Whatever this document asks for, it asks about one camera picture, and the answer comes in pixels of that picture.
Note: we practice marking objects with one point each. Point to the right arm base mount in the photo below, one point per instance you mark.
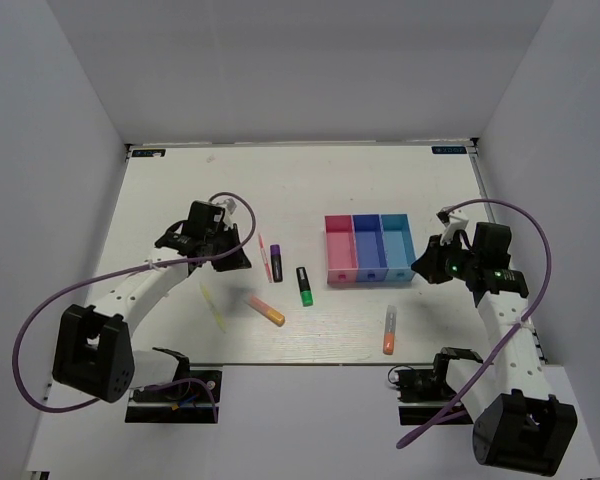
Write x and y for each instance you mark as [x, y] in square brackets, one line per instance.
[423, 390]

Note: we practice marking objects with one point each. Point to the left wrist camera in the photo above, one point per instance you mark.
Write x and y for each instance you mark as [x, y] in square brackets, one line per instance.
[228, 205]

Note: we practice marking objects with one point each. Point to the yellow cap orange highlighter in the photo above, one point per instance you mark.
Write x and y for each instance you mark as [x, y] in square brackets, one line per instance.
[266, 311]

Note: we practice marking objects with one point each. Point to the yellow thin pen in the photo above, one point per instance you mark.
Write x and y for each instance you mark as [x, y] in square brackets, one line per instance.
[217, 315]

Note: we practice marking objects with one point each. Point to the left table corner label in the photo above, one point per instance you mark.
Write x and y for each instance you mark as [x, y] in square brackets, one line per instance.
[148, 153]

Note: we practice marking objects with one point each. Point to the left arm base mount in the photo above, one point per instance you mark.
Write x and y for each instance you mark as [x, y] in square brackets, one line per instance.
[187, 403]

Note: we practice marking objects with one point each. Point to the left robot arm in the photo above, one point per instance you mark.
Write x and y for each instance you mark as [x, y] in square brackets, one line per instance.
[94, 352]

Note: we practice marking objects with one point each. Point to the dark blue container bin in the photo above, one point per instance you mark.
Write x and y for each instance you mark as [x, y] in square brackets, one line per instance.
[370, 251]

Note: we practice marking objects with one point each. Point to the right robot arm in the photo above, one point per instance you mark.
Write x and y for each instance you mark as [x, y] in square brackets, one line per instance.
[518, 423]

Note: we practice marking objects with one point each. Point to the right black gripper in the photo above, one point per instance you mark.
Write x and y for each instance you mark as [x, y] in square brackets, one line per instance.
[428, 264]

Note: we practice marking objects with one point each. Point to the table corner label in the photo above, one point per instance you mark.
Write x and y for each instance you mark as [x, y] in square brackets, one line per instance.
[148, 153]
[448, 150]

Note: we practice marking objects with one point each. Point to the right table corner label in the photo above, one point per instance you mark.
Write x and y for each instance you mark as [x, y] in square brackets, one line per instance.
[448, 150]

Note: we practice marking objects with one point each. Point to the light blue container bin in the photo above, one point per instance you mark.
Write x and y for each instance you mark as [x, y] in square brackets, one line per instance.
[399, 250]

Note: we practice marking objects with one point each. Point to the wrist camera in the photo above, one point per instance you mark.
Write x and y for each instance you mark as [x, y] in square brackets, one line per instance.
[453, 221]
[228, 205]

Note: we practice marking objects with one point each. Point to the red thin pen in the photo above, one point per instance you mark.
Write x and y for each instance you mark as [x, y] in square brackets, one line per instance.
[265, 258]

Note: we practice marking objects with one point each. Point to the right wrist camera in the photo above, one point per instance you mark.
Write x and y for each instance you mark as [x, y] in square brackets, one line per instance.
[453, 221]

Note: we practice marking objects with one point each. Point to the purple cap black highlighter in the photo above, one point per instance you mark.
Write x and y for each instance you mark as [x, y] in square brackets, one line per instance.
[276, 263]

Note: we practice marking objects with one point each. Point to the green cap black highlighter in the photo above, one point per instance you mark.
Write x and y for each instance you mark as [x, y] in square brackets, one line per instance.
[304, 287]

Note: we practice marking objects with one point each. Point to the pink container bin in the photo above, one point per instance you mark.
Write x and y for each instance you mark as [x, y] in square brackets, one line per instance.
[341, 254]

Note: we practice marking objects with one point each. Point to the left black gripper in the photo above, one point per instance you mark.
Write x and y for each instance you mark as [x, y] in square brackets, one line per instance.
[234, 262]

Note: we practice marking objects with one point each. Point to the orange cap clear highlighter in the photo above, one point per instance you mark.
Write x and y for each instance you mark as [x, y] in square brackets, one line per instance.
[389, 330]

